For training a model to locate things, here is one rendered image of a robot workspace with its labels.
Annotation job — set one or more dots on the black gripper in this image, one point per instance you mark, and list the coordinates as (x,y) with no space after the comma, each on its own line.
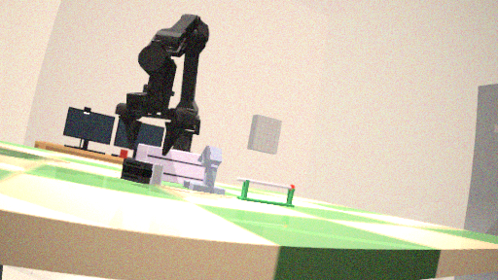
(180,118)

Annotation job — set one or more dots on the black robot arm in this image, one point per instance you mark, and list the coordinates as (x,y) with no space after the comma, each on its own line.
(187,36)

